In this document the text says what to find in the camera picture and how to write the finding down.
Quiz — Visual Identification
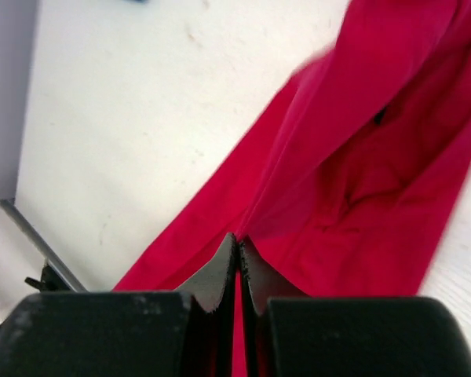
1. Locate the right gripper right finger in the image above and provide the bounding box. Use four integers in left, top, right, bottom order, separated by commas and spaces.
239, 240, 306, 376

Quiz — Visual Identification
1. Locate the red t shirt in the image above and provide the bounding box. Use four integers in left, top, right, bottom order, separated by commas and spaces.
116, 1, 471, 376

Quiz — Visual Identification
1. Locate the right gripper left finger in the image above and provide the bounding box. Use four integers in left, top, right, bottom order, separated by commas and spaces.
177, 233, 236, 376

